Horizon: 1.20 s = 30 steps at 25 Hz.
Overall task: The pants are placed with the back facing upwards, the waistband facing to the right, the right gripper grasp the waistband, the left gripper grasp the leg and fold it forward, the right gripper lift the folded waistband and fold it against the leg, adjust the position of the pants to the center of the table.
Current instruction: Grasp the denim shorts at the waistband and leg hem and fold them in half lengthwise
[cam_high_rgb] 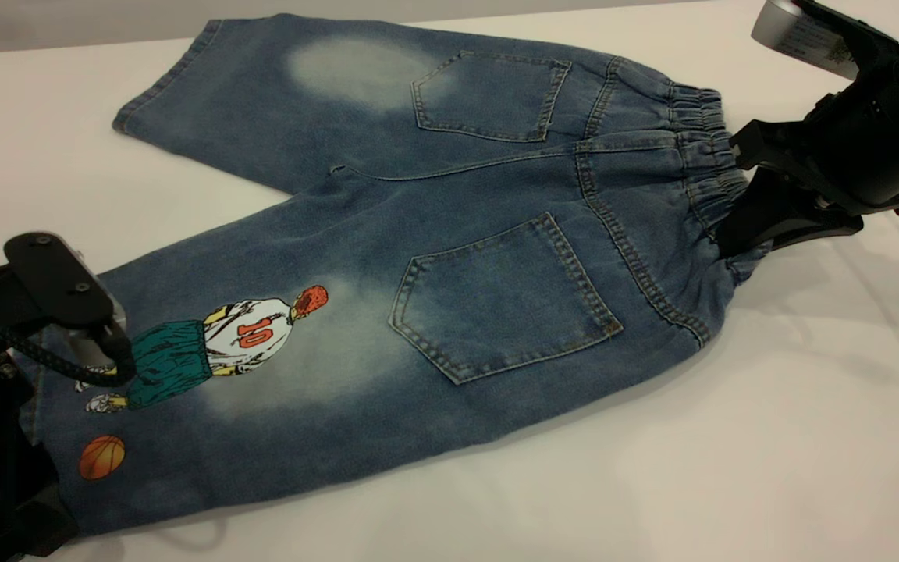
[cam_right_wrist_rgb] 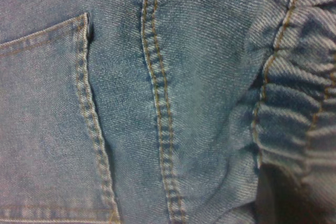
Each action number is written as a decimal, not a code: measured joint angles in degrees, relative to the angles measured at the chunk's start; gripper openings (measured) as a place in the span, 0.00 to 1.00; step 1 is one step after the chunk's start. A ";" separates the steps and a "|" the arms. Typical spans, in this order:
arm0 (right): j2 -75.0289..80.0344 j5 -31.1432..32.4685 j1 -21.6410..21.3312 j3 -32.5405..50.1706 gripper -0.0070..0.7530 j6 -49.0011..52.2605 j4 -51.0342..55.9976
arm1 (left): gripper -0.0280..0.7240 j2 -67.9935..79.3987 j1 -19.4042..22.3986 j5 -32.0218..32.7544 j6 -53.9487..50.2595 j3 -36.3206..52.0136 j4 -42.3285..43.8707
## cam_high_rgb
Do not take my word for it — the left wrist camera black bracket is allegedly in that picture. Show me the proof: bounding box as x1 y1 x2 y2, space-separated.
3 232 130 356

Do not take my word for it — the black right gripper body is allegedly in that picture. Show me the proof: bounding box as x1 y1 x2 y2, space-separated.
805 22 899 215

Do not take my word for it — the blue denim shorts basketball print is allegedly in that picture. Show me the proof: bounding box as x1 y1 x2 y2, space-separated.
16 14 772 539

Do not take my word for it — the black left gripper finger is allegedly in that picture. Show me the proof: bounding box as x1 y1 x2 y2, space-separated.
0 478 80 562

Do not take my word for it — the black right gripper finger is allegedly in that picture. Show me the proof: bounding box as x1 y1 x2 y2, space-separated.
715 170 862 258
730 117 833 196

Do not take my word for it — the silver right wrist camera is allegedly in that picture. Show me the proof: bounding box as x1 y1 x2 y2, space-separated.
752 0 899 80

